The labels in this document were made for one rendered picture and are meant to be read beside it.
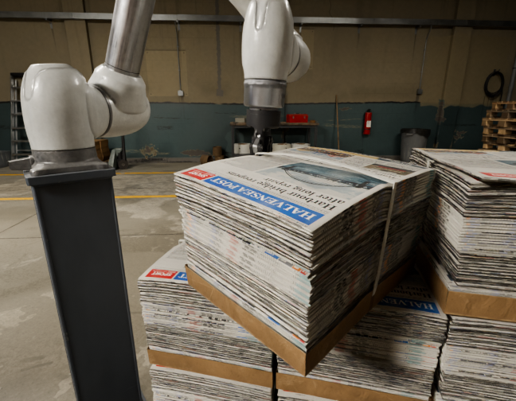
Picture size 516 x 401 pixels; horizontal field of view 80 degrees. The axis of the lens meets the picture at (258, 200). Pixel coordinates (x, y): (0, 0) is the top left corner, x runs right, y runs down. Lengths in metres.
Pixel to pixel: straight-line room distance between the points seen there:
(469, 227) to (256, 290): 0.33
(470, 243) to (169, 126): 6.96
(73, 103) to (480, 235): 0.93
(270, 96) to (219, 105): 6.49
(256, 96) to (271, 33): 0.12
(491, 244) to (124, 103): 0.97
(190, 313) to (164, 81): 6.80
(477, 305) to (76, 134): 0.95
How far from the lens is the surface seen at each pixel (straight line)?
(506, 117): 7.05
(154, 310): 0.73
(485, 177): 0.53
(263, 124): 0.67
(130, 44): 1.07
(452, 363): 0.70
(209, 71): 7.20
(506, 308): 0.64
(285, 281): 0.40
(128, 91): 1.07
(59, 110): 0.95
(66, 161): 0.96
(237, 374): 0.75
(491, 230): 0.58
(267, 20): 0.67
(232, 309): 0.53
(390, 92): 7.94
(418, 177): 0.58
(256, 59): 0.66
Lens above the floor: 1.16
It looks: 16 degrees down
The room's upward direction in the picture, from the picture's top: straight up
